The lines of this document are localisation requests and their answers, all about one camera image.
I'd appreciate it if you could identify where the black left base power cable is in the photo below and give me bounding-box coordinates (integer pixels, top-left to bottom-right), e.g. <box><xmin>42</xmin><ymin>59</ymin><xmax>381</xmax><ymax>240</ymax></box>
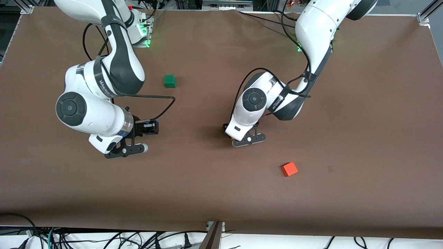
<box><xmin>237</xmin><ymin>10</ymin><xmax>298</xmax><ymax>29</ymax></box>

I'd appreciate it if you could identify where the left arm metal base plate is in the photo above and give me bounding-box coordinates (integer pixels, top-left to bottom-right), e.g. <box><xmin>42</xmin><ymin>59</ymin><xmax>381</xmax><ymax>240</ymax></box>
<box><xmin>296</xmin><ymin>41</ymin><xmax>335</xmax><ymax>53</ymax></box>

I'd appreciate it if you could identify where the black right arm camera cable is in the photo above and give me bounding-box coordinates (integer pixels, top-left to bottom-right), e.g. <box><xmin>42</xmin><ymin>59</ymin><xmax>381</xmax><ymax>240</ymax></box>
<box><xmin>82</xmin><ymin>22</ymin><xmax>176</xmax><ymax>121</ymax></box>

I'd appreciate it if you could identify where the black looped floor cable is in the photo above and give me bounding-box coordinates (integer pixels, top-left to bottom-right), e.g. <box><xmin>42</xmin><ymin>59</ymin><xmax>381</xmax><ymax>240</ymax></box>
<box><xmin>0</xmin><ymin>213</ymin><xmax>38</xmax><ymax>242</ymax></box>

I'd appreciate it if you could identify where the aluminium frame rail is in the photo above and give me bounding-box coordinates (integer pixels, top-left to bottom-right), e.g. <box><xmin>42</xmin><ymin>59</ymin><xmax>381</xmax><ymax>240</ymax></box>
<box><xmin>202</xmin><ymin>0</ymin><xmax>254</xmax><ymax>10</ymax></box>

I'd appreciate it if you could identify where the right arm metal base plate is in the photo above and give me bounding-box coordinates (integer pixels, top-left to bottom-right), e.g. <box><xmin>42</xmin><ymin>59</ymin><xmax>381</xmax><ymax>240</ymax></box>
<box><xmin>132</xmin><ymin>10</ymin><xmax>155</xmax><ymax>48</ymax></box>

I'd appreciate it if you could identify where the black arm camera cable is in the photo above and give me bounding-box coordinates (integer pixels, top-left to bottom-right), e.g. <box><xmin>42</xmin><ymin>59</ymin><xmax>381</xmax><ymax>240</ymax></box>
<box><xmin>82</xmin><ymin>22</ymin><xmax>176</xmax><ymax>121</ymax></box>
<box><xmin>230</xmin><ymin>0</ymin><xmax>312</xmax><ymax>121</ymax></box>

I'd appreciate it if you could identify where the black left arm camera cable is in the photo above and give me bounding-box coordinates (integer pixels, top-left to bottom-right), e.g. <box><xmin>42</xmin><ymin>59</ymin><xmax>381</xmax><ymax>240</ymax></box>
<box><xmin>230</xmin><ymin>0</ymin><xmax>312</xmax><ymax>121</ymax></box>

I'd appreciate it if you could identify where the orange cube block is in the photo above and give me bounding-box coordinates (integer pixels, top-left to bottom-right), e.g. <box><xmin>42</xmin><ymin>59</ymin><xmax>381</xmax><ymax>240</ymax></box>
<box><xmin>281</xmin><ymin>162</ymin><xmax>299</xmax><ymax>177</ymax></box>

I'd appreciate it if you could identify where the brown table cover sheet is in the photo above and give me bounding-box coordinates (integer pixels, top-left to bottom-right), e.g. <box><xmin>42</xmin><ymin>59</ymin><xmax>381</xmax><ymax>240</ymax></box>
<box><xmin>0</xmin><ymin>6</ymin><xmax>443</xmax><ymax>240</ymax></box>

